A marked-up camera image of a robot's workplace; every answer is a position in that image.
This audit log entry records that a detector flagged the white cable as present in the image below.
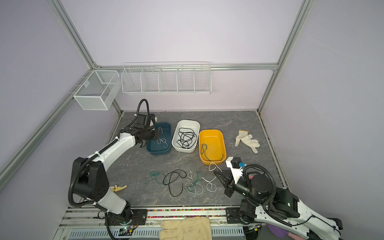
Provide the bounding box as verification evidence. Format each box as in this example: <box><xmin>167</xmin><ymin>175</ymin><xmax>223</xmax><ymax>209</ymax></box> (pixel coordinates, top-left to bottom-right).
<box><xmin>156</xmin><ymin>127</ymin><xmax>169</xmax><ymax>149</ymax></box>
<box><xmin>201</xmin><ymin>161</ymin><xmax>223</xmax><ymax>193</ymax></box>

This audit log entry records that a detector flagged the white plastic bin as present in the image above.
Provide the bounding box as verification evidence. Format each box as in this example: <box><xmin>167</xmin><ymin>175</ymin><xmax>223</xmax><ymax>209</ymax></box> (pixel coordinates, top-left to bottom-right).
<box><xmin>172</xmin><ymin>120</ymin><xmax>200</xmax><ymax>153</ymax></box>

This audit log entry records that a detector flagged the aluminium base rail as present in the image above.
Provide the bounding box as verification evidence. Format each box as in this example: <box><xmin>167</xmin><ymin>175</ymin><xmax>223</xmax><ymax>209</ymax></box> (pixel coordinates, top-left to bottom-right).
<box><xmin>58</xmin><ymin>206</ymin><xmax>247</xmax><ymax>232</ymax></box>

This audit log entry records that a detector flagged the yellow toy figure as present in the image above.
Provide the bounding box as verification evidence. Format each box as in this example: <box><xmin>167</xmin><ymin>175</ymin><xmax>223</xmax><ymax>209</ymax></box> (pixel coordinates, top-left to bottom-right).
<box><xmin>110</xmin><ymin>185</ymin><xmax>127</xmax><ymax>192</ymax></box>

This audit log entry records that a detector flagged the purple pink brush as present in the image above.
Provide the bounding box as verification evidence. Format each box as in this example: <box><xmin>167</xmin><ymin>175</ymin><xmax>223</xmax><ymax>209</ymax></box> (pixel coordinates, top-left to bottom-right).
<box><xmin>267</xmin><ymin>224</ymin><xmax>297</xmax><ymax>240</ymax></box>

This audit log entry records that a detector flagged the white knit glove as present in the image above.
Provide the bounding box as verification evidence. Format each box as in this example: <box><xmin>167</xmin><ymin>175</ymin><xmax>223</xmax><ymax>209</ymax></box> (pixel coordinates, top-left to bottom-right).
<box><xmin>235</xmin><ymin>130</ymin><xmax>260</xmax><ymax>154</ymax></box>

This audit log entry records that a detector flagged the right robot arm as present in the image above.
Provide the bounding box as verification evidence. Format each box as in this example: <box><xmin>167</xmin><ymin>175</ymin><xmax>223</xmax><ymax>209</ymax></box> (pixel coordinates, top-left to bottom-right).
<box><xmin>214</xmin><ymin>165</ymin><xmax>343</xmax><ymax>240</ymax></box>

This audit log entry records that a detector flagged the small white mesh basket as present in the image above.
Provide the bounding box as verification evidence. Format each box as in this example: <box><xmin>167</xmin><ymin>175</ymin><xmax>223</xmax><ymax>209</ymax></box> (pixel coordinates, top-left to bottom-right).
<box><xmin>74</xmin><ymin>70</ymin><xmax>122</xmax><ymax>111</ymax></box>

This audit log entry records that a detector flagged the long white wire basket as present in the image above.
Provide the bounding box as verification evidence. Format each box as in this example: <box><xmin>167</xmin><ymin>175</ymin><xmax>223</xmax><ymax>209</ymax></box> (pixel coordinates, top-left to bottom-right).
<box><xmin>121</xmin><ymin>62</ymin><xmax>212</xmax><ymax>95</ymax></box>

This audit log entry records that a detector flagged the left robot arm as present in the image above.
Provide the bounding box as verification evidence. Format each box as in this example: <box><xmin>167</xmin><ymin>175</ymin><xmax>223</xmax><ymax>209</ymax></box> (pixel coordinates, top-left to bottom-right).
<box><xmin>68</xmin><ymin>114</ymin><xmax>160</xmax><ymax>225</ymax></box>

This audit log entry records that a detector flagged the dark teal plastic bin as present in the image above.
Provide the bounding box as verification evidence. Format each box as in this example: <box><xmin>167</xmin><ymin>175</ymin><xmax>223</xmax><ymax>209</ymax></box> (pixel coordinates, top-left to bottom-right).
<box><xmin>146</xmin><ymin>122</ymin><xmax>172</xmax><ymax>156</ymax></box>

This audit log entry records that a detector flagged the black cable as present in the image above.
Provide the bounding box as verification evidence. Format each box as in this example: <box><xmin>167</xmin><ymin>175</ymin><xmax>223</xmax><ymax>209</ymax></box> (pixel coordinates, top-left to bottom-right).
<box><xmin>175</xmin><ymin>133</ymin><xmax>197</xmax><ymax>150</ymax></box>
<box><xmin>176</xmin><ymin>127</ymin><xmax>197</xmax><ymax>145</ymax></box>
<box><xmin>162</xmin><ymin>169</ymin><xmax>188</xmax><ymax>198</ymax></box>

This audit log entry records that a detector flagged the yellow plastic bin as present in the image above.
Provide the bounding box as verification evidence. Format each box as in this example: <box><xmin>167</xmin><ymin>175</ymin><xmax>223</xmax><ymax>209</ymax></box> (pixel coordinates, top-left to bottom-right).
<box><xmin>199</xmin><ymin>130</ymin><xmax>227</xmax><ymax>165</ymax></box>

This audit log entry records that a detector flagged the beige leather glove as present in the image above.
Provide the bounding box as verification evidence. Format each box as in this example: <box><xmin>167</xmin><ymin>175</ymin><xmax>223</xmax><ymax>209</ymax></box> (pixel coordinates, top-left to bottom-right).
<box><xmin>159</xmin><ymin>217</ymin><xmax>212</xmax><ymax>240</ymax></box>

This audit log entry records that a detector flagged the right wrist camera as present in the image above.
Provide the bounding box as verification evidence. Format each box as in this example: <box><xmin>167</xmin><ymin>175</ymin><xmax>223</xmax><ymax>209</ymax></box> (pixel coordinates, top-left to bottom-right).
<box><xmin>226</xmin><ymin>157</ymin><xmax>247</xmax><ymax>184</ymax></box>

